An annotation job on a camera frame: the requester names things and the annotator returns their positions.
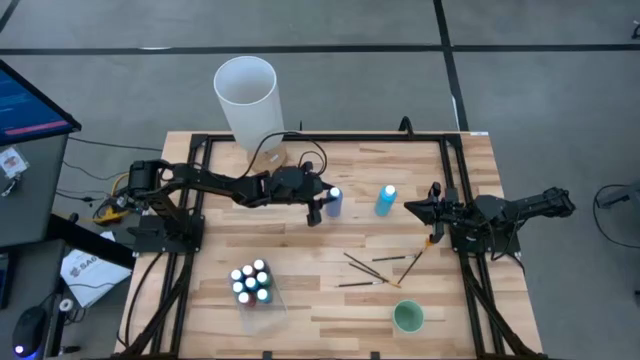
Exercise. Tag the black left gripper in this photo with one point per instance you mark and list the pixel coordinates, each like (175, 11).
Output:
(292, 187)

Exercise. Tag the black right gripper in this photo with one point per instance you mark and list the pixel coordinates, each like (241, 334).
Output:
(452, 215)

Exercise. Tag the large purple paint bottle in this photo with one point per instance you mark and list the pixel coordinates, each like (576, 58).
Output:
(336, 210)

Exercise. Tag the large cyan paint bottle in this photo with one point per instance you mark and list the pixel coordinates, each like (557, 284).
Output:
(385, 202)

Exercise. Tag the black paintbrush orange tip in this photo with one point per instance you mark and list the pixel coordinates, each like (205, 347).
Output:
(375, 275)
(415, 262)

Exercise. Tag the black paintbrush silver ferrule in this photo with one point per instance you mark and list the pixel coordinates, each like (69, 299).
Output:
(362, 261)
(395, 258)
(360, 284)

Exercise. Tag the small black paint bottle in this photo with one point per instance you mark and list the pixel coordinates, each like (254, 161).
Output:
(259, 265)

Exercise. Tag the small green paint bottle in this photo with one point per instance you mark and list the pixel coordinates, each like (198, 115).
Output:
(263, 279)

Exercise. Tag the small red paint bottle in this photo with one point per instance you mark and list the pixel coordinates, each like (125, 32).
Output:
(245, 299)
(247, 270)

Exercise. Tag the small teal paint bottle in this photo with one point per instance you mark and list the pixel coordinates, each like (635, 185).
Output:
(251, 284)

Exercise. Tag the small turquoise paint bottle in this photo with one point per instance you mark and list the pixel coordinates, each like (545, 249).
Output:
(263, 295)

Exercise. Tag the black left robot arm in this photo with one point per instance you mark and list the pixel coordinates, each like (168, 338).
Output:
(210, 177)

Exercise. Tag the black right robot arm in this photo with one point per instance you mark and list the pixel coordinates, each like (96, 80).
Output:
(530, 202)

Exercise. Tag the black table edge clamp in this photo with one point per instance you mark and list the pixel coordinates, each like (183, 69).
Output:
(406, 125)

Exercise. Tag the white sticker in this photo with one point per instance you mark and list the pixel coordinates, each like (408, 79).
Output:
(478, 133)

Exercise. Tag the green cup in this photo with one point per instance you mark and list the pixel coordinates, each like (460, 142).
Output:
(407, 317)

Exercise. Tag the white shade wooden base lamp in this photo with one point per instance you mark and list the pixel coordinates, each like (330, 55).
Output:
(250, 105)

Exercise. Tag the clear plastic bin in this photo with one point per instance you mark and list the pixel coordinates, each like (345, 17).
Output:
(265, 320)

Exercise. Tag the white paper booklet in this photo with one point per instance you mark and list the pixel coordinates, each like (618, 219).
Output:
(95, 275)

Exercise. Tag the white tape roll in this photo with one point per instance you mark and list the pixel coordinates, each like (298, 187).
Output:
(60, 305)

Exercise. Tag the grey side desk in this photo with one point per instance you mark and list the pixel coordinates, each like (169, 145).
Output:
(35, 210)

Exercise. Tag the blue-screen computer monitor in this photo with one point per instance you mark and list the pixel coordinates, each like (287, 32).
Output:
(25, 105)

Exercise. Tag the white badge card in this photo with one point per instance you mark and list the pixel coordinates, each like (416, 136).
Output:
(12, 162)

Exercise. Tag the metal key clip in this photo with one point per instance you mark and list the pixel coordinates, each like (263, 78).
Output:
(10, 187)

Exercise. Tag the black computer mouse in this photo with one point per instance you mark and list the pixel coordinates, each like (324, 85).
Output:
(30, 330)

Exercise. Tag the black metal table frame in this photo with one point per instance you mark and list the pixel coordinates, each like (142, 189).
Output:
(375, 137)

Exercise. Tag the black bracket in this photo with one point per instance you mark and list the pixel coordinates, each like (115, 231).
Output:
(375, 355)
(267, 355)

